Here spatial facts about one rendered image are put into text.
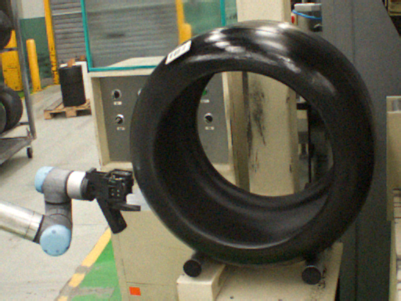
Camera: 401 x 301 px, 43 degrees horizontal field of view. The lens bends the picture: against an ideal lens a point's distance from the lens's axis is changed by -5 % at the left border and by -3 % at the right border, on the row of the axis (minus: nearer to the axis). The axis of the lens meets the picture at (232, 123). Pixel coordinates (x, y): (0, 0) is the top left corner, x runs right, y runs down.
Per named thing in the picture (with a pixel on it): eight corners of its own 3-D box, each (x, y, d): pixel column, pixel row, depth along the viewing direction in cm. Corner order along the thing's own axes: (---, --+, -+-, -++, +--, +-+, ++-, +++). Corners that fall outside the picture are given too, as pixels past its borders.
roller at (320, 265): (325, 202, 147) (337, 212, 146) (316, 214, 148) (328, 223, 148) (309, 264, 114) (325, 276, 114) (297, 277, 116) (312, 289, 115)
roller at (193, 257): (236, 202, 154) (240, 216, 155) (221, 204, 155) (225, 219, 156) (197, 260, 121) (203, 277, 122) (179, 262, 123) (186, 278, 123)
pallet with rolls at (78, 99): (66, 102, 847) (59, 56, 829) (113, 98, 849) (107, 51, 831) (45, 120, 731) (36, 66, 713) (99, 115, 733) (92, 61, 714)
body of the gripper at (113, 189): (122, 181, 129) (80, 174, 132) (124, 212, 131) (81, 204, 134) (135, 171, 136) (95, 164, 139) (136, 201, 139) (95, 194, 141)
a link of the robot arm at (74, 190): (67, 203, 135) (83, 191, 143) (83, 205, 134) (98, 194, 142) (66, 176, 133) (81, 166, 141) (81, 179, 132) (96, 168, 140)
